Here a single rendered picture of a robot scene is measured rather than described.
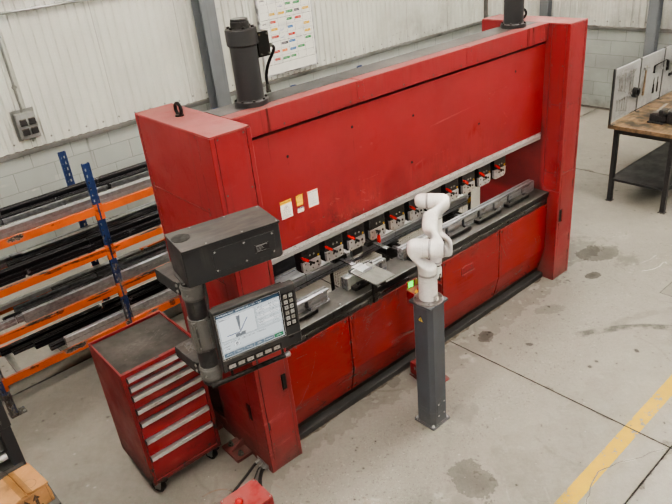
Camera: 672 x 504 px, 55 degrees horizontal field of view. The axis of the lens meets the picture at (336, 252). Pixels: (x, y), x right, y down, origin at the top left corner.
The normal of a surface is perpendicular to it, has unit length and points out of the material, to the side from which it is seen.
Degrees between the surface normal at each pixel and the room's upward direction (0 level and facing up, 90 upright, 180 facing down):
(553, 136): 90
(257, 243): 90
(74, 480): 0
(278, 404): 90
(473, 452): 0
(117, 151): 90
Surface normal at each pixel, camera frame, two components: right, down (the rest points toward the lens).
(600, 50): -0.74, 0.37
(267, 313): 0.52, 0.36
